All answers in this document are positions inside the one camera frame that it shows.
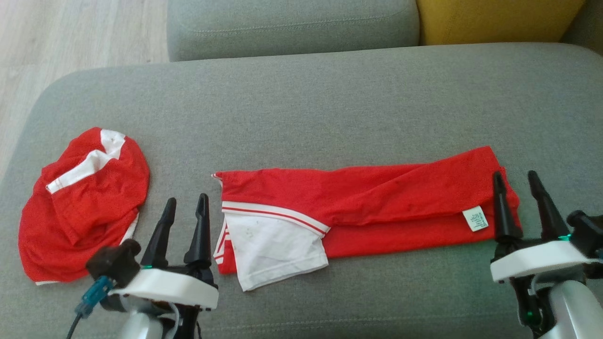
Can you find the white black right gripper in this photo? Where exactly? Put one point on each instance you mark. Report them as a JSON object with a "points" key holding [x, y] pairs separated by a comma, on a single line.
{"points": [[532, 259]]}

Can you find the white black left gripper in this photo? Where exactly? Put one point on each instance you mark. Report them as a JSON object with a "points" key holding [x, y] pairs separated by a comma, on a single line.
{"points": [[174, 285]]}

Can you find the red garment with white band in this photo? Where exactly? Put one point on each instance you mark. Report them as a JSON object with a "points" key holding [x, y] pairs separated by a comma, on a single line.
{"points": [[85, 202]]}

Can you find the red shirt with white sleeve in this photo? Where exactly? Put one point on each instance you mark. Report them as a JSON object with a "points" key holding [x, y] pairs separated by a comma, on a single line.
{"points": [[377, 197]]}

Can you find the yellow and grey sofa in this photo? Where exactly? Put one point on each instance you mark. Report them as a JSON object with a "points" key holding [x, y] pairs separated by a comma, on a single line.
{"points": [[301, 103]]}

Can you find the large yellow sofa back cushion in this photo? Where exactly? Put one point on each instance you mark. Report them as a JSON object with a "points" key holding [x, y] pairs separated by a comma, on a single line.
{"points": [[494, 19]]}

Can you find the beige partition panel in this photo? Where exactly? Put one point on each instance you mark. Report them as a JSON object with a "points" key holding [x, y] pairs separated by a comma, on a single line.
{"points": [[589, 26]]}

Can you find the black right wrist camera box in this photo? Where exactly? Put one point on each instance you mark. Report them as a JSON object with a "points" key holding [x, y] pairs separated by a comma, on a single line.
{"points": [[586, 233]]}

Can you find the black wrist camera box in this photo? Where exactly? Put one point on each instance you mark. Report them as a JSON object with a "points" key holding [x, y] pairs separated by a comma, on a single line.
{"points": [[113, 261], [586, 233]]}

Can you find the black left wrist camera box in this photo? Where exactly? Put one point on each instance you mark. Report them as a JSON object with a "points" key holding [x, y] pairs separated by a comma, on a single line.
{"points": [[113, 261]]}

